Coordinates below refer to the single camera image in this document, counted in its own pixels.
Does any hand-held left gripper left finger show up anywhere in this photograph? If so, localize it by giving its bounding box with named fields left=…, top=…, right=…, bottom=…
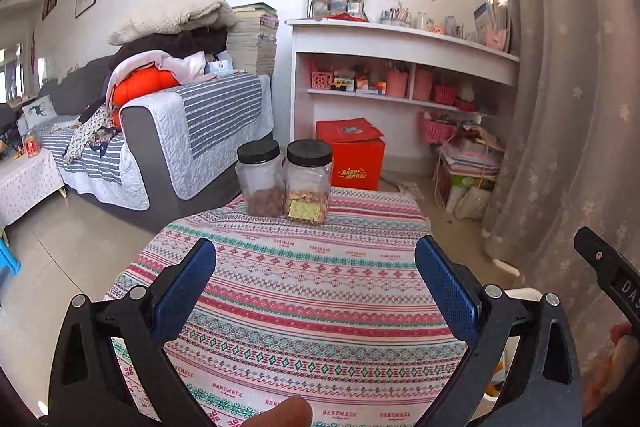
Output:
left=47, top=237, right=217, bottom=427

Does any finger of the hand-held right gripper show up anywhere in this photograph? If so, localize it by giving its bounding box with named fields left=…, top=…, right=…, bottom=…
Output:
left=573, top=226, right=623, bottom=290

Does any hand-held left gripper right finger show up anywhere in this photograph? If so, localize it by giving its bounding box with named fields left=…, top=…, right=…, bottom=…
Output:
left=414, top=234, right=583, bottom=427

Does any person's right hand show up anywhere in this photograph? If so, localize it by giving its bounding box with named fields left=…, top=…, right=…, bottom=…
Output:
left=582, top=322, right=640, bottom=418

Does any person's left hand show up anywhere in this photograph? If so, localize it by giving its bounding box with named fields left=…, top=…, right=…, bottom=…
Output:
left=247, top=394, right=313, bottom=427

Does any white plastic chair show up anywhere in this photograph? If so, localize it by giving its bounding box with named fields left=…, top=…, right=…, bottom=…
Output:
left=490, top=287, right=546, bottom=408

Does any patterned striped tablecloth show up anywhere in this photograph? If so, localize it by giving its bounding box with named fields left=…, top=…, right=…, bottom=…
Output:
left=102, top=187, right=481, bottom=427

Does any plastic jar of brown nuts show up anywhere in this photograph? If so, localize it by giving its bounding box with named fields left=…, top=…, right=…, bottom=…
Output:
left=236, top=139, right=287, bottom=217

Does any pile of bags and papers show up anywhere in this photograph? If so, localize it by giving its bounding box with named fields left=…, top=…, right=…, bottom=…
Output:
left=432, top=122, right=506, bottom=222

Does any grey sofa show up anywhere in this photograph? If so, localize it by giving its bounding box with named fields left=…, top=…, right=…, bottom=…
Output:
left=0, top=54, right=276, bottom=233

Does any striped quilted seat cover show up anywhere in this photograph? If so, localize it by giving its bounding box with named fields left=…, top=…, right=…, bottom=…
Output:
left=37, top=122, right=151, bottom=211

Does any red cardboard box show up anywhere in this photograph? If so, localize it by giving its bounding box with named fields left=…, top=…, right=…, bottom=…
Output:
left=315, top=119, right=387, bottom=192

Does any large pink mesh basket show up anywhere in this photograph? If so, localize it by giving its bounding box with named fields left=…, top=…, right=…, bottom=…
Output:
left=417, top=112, right=456, bottom=145

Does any plastic jar with yellow label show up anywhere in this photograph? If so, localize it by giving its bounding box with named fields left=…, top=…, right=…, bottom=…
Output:
left=284, top=139, right=334, bottom=226

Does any striped quilted armrest cover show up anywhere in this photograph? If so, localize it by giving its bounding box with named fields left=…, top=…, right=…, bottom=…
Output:
left=121, top=73, right=273, bottom=200

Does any grey flower print curtain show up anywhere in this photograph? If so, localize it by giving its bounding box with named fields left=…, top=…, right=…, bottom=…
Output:
left=482, top=0, right=640, bottom=358

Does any blue plastic stool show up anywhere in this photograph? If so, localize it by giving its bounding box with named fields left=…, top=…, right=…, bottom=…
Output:
left=0, top=237, right=22, bottom=278

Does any floral cloth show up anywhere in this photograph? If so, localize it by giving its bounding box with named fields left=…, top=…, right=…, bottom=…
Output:
left=62, top=104, right=121, bottom=165

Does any coffee table with dotted cloth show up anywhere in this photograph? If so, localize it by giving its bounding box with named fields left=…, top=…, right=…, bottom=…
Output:
left=0, top=147, right=66, bottom=228

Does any orange cushion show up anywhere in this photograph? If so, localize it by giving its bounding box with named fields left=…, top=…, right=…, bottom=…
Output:
left=110, top=66, right=180, bottom=128

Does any pink cloth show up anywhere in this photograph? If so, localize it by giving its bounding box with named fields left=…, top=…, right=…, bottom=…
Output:
left=105, top=50, right=221, bottom=108

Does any white pillow with animal print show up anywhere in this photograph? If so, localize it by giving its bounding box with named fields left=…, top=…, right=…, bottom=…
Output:
left=21, top=96, right=55, bottom=130

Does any dark brown blanket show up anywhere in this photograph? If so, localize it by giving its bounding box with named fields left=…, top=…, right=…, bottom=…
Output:
left=112, top=29, right=231, bottom=62

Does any white curved shelf desk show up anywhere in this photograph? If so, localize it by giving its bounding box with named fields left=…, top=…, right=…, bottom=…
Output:
left=286, top=18, right=521, bottom=172

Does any tall stack of books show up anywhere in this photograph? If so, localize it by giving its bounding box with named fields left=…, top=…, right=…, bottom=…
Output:
left=227, top=3, right=279, bottom=78

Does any cream fleece blanket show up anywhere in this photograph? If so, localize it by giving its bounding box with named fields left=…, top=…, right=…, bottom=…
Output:
left=107, top=0, right=237, bottom=46

